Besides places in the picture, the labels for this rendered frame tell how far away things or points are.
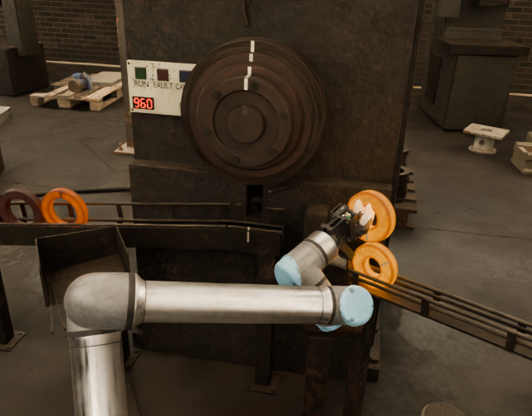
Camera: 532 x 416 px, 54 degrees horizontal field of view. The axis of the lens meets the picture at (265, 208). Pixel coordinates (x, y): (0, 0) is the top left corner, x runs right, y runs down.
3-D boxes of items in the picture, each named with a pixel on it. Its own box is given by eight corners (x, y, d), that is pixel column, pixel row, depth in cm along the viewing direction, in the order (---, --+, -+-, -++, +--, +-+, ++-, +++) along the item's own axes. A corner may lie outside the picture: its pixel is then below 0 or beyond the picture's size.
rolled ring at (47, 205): (31, 204, 201) (36, 200, 204) (63, 242, 205) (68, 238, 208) (62, 182, 193) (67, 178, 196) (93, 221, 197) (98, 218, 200)
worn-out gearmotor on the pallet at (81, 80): (84, 86, 621) (82, 67, 611) (103, 87, 617) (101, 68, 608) (66, 93, 585) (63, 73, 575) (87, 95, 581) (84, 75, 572)
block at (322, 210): (303, 258, 198) (308, 200, 187) (325, 261, 196) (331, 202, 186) (300, 273, 188) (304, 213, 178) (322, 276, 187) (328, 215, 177)
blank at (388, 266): (370, 290, 173) (364, 294, 171) (350, 247, 174) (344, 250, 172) (407, 281, 161) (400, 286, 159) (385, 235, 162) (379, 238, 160)
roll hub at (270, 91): (205, 158, 173) (204, 71, 161) (290, 166, 168) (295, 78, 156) (200, 163, 168) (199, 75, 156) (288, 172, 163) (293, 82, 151)
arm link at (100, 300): (63, 268, 100) (378, 280, 121) (66, 271, 111) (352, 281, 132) (58, 331, 98) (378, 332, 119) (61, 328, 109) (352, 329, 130)
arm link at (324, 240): (329, 271, 139) (303, 257, 145) (341, 261, 141) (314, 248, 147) (327, 247, 133) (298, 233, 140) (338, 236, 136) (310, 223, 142)
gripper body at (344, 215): (364, 210, 142) (336, 234, 136) (365, 234, 147) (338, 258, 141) (341, 200, 147) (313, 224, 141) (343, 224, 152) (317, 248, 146)
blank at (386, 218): (352, 185, 157) (345, 187, 155) (397, 194, 147) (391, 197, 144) (351, 233, 162) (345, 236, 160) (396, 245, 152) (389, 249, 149)
